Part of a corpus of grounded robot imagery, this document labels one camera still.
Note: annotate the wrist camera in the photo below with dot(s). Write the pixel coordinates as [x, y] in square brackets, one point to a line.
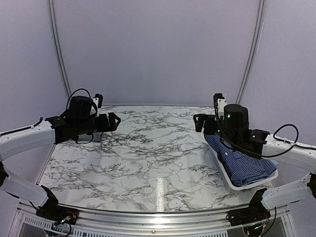
[219, 103]
[98, 100]

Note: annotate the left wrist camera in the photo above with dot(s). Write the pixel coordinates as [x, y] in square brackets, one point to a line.
[98, 100]

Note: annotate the aluminium front frame rail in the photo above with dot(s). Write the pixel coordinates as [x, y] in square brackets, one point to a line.
[102, 223]

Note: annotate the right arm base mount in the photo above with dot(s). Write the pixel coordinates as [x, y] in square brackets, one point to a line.
[247, 215]

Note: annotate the blue checked long sleeve shirt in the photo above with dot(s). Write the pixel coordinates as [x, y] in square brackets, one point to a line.
[240, 168]

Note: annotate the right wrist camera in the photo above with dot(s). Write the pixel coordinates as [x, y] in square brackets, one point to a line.
[219, 103]

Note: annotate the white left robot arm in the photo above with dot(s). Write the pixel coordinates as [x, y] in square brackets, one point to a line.
[81, 117]

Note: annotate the folded grey shirt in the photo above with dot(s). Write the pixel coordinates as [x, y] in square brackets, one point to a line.
[87, 138]

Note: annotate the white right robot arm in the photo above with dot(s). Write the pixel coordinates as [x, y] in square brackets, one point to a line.
[250, 155]

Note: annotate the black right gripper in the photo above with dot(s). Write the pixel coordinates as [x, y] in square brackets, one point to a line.
[203, 117]

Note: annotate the right aluminium corner post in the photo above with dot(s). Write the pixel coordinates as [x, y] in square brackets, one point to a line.
[253, 50]

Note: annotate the white plastic laundry basket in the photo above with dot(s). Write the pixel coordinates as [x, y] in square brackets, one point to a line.
[230, 187]

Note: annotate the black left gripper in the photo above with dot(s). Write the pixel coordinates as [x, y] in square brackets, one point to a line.
[112, 126]

